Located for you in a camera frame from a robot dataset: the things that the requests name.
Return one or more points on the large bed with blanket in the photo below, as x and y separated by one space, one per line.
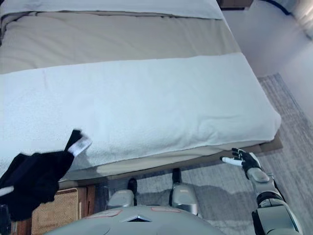
110 39

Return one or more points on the grey striped rug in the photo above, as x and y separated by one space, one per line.
288 122

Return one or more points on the wooden bedside box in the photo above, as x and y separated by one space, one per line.
61 205

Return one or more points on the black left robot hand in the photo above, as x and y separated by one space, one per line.
6 191

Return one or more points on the brown bed platform frame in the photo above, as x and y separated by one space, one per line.
271 144

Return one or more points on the white folded bed sheet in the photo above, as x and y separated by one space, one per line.
110 6

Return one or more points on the silver robot leg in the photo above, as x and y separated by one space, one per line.
182 195
122 195

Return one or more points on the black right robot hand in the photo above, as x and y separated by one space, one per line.
249 160

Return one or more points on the light sheer curtain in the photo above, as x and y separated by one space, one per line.
305 17

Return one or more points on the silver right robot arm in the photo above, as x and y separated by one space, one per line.
271 195

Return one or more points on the black curved floor rail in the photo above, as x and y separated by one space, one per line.
281 7

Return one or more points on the silver right robot leg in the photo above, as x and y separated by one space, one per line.
182 195

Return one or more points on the black garment with white tag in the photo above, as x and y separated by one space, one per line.
36 176

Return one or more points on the grey robot torso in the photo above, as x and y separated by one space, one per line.
151 224

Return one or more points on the silver left robot leg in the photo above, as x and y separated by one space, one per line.
122 195

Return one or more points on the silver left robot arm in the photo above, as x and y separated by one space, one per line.
4 220

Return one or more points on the brown wooden nightstand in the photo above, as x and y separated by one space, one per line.
234 3

